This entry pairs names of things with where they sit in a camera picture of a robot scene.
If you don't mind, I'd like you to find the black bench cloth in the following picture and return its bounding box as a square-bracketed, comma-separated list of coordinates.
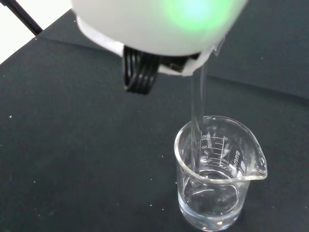
[0, 0, 309, 232]

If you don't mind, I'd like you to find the clear glass beaker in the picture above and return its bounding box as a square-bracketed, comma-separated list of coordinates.
[174, 115, 268, 231]

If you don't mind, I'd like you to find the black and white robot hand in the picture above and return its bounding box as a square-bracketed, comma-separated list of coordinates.
[71, 0, 249, 95]

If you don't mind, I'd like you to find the black tripod leg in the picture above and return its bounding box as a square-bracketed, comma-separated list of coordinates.
[2, 0, 44, 35]

